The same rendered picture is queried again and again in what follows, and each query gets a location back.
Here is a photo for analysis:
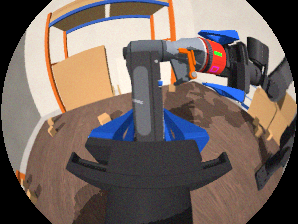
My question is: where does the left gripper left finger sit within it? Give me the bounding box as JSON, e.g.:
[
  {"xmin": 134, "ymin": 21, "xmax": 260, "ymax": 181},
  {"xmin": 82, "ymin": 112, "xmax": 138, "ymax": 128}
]
[{"xmin": 89, "ymin": 109, "xmax": 135, "ymax": 141}]

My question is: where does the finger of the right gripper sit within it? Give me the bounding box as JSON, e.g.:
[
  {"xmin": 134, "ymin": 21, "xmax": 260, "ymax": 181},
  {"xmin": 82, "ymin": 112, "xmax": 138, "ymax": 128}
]
[
  {"xmin": 198, "ymin": 30, "xmax": 240, "ymax": 45},
  {"xmin": 202, "ymin": 82, "xmax": 244, "ymax": 102}
]

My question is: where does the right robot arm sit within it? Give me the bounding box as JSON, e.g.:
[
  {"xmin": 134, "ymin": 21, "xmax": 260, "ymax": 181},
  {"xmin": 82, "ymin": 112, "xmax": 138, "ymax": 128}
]
[{"xmin": 247, "ymin": 37, "xmax": 297, "ymax": 191}]

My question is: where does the small tan block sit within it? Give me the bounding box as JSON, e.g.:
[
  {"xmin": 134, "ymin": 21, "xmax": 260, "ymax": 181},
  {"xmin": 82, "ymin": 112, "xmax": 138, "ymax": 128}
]
[
  {"xmin": 265, "ymin": 130, "xmax": 273, "ymax": 140},
  {"xmin": 253, "ymin": 116, "xmax": 260, "ymax": 126},
  {"xmin": 48, "ymin": 126, "xmax": 56, "ymax": 137},
  {"xmin": 254, "ymin": 125, "xmax": 263, "ymax": 137},
  {"xmin": 27, "ymin": 189, "xmax": 37, "ymax": 203},
  {"xmin": 48, "ymin": 117, "xmax": 54, "ymax": 126},
  {"xmin": 98, "ymin": 113, "xmax": 111, "ymax": 125},
  {"xmin": 21, "ymin": 178, "xmax": 28, "ymax": 189},
  {"xmin": 169, "ymin": 84, "xmax": 175, "ymax": 92}
]

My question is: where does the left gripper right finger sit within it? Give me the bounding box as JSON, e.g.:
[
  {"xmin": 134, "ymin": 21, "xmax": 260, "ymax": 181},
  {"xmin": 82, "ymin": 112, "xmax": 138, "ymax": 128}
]
[{"xmin": 163, "ymin": 108, "xmax": 209, "ymax": 152}]

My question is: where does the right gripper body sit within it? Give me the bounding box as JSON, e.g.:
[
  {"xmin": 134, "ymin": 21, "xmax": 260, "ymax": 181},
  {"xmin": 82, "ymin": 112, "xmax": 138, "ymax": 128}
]
[{"xmin": 221, "ymin": 41, "xmax": 257, "ymax": 102}]

